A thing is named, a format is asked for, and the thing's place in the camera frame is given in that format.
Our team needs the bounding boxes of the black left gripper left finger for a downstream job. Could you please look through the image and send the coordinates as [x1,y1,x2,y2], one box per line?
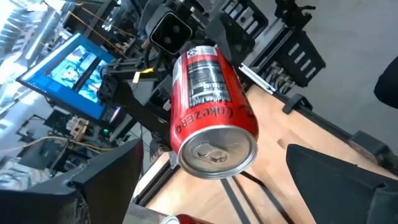
[0,139,144,224]

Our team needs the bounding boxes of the yellow cable tag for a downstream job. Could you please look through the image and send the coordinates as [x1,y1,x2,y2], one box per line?
[132,67,155,84]

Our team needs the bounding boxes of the red Coca-Cola can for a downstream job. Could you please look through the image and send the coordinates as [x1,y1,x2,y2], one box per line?
[169,45,259,180]
[160,213,215,224]

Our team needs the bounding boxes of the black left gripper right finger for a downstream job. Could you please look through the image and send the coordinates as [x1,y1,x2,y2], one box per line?
[285,143,398,224]

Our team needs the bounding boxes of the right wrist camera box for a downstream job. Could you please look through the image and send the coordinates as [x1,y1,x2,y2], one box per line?
[150,11,193,56]

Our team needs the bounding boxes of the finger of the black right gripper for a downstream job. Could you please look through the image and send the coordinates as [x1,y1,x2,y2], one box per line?
[214,12,256,68]
[98,73,172,150]

